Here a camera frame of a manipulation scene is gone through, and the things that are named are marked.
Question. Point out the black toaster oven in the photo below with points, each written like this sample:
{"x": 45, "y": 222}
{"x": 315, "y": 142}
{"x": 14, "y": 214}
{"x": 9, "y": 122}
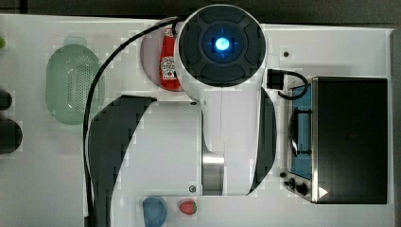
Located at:
{"x": 338, "y": 142}

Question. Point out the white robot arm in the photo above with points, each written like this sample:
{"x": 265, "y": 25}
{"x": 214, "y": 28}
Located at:
{"x": 219, "y": 140}

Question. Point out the red ketchup bottle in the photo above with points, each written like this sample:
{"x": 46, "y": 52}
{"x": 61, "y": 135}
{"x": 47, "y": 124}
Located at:
{"x": 168, "y": 78}

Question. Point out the grey round plate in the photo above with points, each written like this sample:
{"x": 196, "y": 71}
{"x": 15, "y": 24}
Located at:
{"x": 150, "y": 51}

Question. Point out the red strawberry near blue cup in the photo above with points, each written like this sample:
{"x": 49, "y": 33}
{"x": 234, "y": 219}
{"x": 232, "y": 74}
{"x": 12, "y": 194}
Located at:
{"x": 188, "y": 207}

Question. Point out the blue cup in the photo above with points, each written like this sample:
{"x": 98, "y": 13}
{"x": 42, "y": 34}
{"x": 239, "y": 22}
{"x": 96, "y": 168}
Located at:
{"x": 155, "y": 212}

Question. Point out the green perforated colander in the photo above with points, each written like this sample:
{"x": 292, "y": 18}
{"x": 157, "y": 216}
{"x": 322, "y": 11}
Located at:
{"x": 70, "y": 72}

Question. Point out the large black pan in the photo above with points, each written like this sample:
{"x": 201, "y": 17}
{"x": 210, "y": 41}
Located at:
{"x": 11, "y": 136}

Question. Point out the small black pot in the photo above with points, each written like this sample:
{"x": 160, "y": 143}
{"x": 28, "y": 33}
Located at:
{"x": 5, "y": 100}

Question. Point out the green cylinder at table edge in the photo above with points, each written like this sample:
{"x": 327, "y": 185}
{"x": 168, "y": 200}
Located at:
{"x": 3, "y": 43}

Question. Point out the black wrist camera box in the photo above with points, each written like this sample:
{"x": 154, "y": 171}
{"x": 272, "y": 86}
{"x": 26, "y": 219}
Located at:
{"x": 275, "y": 81}

